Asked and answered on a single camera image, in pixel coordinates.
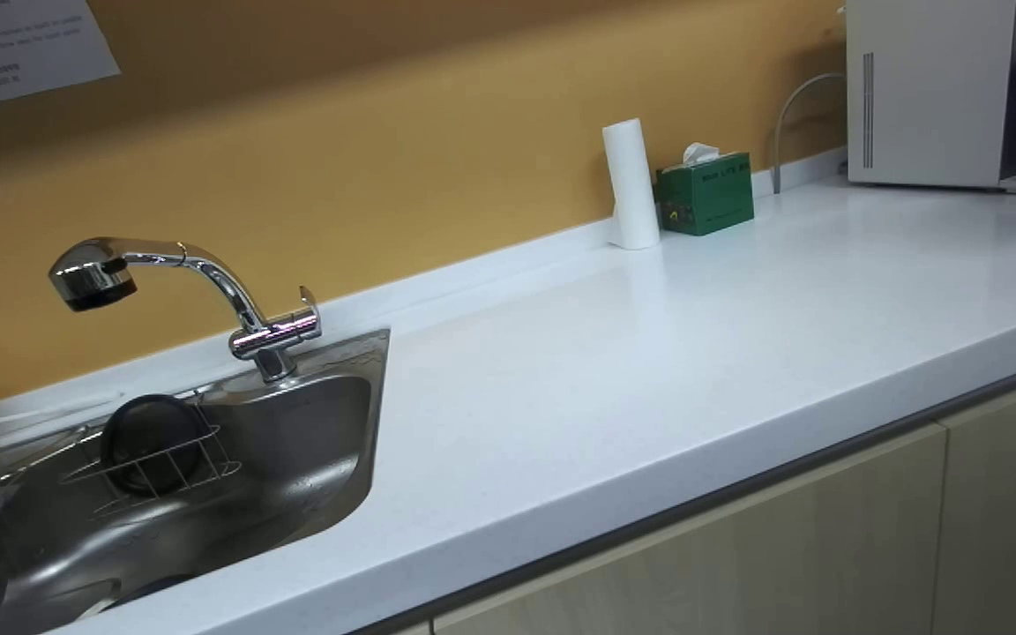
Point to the green tissue box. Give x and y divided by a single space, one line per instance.
705 196

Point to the white paper towel roll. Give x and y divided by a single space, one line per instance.
631 185

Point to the black round sink strainer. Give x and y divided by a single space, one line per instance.
148 432

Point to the white paper notice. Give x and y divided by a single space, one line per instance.
14 44

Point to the stainless steel sink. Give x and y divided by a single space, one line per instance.
287 450

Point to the white coffee maker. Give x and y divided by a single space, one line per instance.
922 88

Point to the chrome sink tap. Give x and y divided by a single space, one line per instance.
248 310

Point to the beige cabinet door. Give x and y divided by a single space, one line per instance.
737 564
1006 511

